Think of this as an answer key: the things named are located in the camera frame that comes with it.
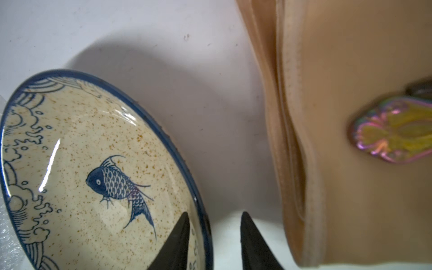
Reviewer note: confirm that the speckled cream plate dark rim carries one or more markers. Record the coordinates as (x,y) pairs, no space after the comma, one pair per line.
(91,181)

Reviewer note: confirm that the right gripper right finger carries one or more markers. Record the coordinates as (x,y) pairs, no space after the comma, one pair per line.
(256,254)

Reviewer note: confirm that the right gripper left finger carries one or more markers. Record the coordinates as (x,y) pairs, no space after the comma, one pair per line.
(174,253)

